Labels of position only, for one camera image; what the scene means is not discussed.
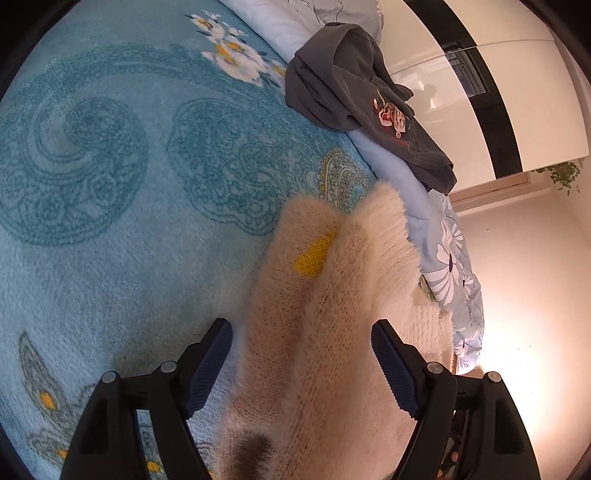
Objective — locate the beige fuzzy knit sweater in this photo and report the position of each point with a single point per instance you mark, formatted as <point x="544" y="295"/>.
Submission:
<point x="323" y="323"/>

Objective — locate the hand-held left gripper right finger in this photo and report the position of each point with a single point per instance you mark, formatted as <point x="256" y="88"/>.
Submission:
<point x="397" y="369"/>

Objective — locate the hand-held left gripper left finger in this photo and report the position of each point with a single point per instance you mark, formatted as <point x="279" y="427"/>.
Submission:
<point x="207" y="369"/>

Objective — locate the wooden door frame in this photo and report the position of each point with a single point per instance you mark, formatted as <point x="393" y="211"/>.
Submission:
<point x="498" y="189"/>

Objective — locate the light blue floral duvet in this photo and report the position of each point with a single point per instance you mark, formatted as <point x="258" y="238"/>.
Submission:
<point x="443" y="240"/>

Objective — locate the white wardrobe with black stripe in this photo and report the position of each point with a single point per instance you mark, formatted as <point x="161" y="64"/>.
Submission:
<point x="531" y="92"/>

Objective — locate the dark grey hoodie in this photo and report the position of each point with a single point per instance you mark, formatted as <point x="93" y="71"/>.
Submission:
<point x="332" y="78"/>

